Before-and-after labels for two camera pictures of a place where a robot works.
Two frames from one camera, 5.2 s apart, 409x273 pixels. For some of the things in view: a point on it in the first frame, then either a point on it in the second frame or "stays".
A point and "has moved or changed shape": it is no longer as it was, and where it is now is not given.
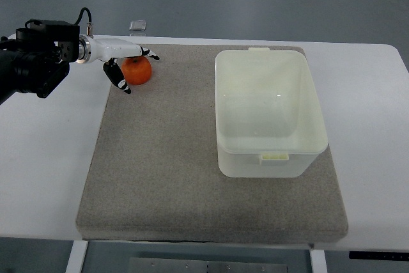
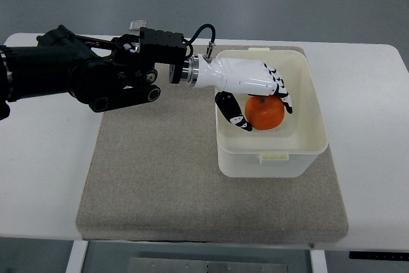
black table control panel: (379, 255) stays
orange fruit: (137, 70) has moved or changed shape
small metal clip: (138, 25) stays
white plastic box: (268, 123) stays
